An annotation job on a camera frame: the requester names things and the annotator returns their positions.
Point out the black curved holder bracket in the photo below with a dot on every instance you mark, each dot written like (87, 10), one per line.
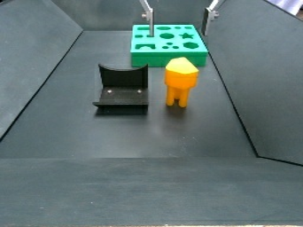
(124, 87)

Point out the orange three prong block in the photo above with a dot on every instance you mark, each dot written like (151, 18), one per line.
(180, 77)

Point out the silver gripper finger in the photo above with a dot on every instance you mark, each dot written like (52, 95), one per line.
(210, 15)
(148, 15)

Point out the green foam shape board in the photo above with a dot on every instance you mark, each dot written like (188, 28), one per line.
(172, 41)

